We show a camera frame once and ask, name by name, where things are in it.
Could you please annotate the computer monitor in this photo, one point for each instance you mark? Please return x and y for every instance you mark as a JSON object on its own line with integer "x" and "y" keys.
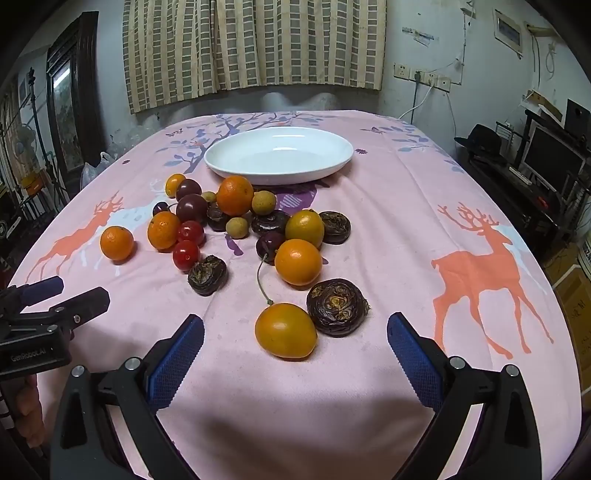
{"x": 551, "y": 159}

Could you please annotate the dark cherry with long stem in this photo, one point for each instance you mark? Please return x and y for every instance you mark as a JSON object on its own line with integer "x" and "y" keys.
{"x": 269, "y": 243}

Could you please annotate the small tan longan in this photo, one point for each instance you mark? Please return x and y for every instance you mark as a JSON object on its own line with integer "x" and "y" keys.
{"x": 209, "y": 197}

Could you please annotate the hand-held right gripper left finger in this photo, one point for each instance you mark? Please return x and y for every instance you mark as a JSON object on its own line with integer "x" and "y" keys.
{"x": 175, "y": 362}

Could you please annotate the dark purple plum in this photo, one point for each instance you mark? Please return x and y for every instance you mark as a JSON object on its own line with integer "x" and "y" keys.
{"x": 189, "y": 187}
{"x": 191, "y": 208}

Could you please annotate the cardboard box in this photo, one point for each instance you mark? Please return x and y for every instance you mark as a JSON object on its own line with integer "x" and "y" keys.
{"x": 575, "y": 300}

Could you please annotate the black desk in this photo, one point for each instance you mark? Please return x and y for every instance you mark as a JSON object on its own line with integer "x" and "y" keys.
{"x": 508, "y": 194}

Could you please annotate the white wall socket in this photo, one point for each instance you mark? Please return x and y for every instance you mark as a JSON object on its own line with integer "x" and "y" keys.
{"x": 401, "y": 71}
{"x": 444, "y": 83}
{"x": 427, "y": 77}

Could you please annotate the large bumpy mandarin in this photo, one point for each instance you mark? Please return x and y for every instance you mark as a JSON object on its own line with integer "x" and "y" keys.
{"x": 235, "y": 195}

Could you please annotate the standing fan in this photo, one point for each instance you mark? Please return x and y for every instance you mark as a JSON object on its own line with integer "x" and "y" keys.
{"x": 23, "y": 141}

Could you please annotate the dark wooden framed picture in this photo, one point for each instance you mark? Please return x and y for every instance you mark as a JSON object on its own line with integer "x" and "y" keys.
{"x": 69, "y": 101}

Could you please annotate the dark red cherry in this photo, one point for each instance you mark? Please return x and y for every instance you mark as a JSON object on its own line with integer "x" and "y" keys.
{"x": 160, "y": 209}

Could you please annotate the red cherry tomato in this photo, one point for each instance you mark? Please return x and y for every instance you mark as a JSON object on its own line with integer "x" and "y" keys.
{"x": 191, "y": 232}
{"x": 186, "y": 255}

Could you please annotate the smooth yellow-orange orange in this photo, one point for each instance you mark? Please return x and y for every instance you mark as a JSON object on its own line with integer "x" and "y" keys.
{"x": 286, "y": 331}

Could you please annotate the black speaker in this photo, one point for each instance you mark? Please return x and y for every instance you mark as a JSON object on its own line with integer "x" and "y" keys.
{"x": 577, "y": 117}

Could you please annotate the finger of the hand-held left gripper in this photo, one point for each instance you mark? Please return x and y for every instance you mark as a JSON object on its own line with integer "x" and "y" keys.
{"x": 81, "y": 304}
{"x": 41, "y": 288}

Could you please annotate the orange mandarin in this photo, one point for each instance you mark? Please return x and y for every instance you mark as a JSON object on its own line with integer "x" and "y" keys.
{"x": 163, "y": 230}
{"x": 298, "y": 261}
{"x": 117, "y": 242}

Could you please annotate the beige checked curtain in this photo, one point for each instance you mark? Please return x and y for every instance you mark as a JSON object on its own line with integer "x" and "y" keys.
{"x": 300, "y": 41}
{"x": 171, "y": 50}

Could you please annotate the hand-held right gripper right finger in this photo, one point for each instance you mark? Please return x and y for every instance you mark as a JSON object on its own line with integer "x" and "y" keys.
{"x": 413, "y": 362}

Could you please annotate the person's left hand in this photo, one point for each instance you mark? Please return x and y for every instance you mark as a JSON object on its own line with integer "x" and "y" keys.
{"x": 27, "y": 406}

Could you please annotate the white oval plate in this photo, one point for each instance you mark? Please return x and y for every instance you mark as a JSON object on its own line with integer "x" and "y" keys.
{"x": 277, "y": 157}

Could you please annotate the clear plastic bag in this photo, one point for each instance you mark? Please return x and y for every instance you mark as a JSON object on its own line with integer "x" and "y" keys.
{"x": 94, "y": 168}

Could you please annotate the black hat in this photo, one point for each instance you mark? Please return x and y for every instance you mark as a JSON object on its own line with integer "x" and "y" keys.
{"x": 480, "y": 138}

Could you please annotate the white wall panel box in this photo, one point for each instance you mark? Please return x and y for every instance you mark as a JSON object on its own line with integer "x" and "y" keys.
{"x": 508, "y": 30}

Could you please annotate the pink deer printed tablecloth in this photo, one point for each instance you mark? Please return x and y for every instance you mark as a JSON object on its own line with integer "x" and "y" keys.
{"x": 392, "y": 221}

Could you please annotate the yellow-green orange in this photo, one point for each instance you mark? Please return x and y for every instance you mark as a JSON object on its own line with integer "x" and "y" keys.
{"x": 304, "y": 228}

